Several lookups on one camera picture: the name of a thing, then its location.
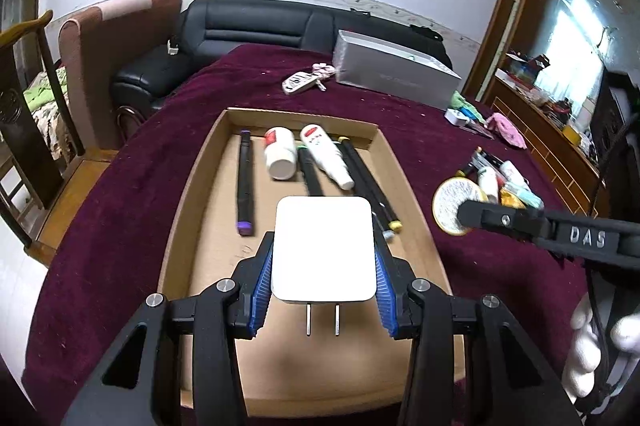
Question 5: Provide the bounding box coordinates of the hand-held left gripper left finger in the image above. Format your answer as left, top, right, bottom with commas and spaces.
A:
60, 231, 276, 426

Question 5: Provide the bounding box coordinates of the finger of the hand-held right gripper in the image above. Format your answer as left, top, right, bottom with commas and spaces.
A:
457, 200, 640, 259

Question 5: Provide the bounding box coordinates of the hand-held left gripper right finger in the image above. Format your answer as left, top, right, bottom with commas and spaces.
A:
372, 233, 583, 426

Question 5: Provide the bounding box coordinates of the cardboard box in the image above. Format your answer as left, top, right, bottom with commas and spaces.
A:
159, 107, 453, 417

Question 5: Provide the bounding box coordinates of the black marker silver band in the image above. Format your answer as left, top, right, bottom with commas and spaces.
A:
367, 193, 397, 241

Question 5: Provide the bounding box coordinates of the large white charger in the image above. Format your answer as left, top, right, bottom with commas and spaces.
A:
270, 196, 377, 338

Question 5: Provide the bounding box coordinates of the gold-rimmed round disc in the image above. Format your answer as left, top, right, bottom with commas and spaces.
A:
432, 176, 488, 237

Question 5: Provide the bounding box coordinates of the black marker purple cap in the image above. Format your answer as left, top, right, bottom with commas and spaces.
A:
236, 129, 255, 238

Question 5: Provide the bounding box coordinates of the black marker yellow cap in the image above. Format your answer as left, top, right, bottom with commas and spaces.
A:
337, 136, 404, 234

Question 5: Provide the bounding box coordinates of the black marker green cap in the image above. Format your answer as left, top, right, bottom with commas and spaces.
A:
296, 145, 326, 198

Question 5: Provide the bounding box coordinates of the white bottle red label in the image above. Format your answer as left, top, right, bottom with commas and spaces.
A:
264, 127, 297, 180

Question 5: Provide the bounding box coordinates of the long white bottle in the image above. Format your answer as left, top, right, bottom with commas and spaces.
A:
300, 124, 355, 192

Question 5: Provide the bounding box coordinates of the person's right hand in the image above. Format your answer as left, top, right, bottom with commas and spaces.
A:
562, 293, 640, 399

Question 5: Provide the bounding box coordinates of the teal box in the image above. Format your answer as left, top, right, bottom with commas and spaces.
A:
515, 186, 545, 209

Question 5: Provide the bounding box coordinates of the white tube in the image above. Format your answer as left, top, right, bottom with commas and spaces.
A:
500, 160, 528, 189

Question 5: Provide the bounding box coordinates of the white pill bottle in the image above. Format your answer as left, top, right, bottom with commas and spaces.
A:
477, 169, 501, 204

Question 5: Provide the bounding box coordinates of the wooden cabinet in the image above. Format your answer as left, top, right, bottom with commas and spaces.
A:
487, 71, 613, 217

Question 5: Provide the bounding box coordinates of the pink cloth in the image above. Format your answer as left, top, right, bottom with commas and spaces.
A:
486, 112, 528, 150

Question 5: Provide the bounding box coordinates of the silver tube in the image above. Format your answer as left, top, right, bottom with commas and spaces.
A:
462, 123, 496, 140

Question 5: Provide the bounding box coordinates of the clutter on cabinet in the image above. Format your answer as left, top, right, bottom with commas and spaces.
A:
505, 49, 601, 157

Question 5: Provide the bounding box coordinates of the etched glass panel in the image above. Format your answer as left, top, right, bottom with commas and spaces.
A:
530, 0, 640, 142

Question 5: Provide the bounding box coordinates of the silver gift box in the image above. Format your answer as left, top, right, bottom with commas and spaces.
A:
334, 30, 462, 109

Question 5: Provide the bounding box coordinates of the black bag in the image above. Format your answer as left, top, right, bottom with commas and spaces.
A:
410, 24, 443, 42

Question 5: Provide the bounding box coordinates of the black leather sofa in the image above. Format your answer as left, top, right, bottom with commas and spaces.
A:
111, 0, 453, 112

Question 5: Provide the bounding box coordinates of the brown armchair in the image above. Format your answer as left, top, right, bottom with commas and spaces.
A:
57, 0, 183, 157

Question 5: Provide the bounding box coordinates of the floral cushion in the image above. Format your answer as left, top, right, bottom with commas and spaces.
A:
22, 66, 76, 157

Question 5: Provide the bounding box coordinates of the dark wooden chair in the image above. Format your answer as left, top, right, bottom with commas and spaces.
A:
0, 10, 123, 267

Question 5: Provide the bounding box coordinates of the black cable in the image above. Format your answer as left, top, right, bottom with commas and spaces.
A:
586, 186, 617, 389

